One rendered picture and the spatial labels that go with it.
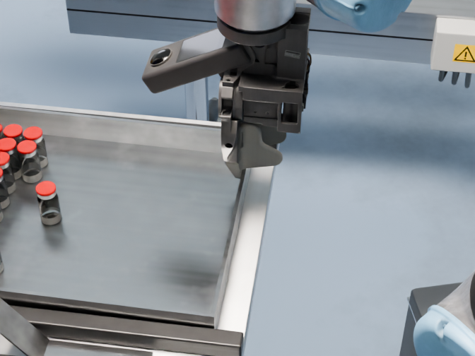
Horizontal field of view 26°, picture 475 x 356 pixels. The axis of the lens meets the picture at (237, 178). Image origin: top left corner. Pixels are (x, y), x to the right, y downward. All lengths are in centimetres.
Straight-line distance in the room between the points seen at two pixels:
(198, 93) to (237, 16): 125
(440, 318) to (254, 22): 30
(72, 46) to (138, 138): 166
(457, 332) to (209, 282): 29
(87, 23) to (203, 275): 113
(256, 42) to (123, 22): 115
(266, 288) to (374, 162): 47
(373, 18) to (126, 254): 39
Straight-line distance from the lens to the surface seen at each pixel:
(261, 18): 92
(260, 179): 113
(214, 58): 98
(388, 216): 233
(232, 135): 100
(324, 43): 203
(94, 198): 112
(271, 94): 98
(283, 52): 97
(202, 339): 96
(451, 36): 195
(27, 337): 98
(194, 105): 219
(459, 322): 85
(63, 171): 115
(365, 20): 81
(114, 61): 275
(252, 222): 108
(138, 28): 208
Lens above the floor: 167
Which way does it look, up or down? 44 degrees down
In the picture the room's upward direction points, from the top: straight up
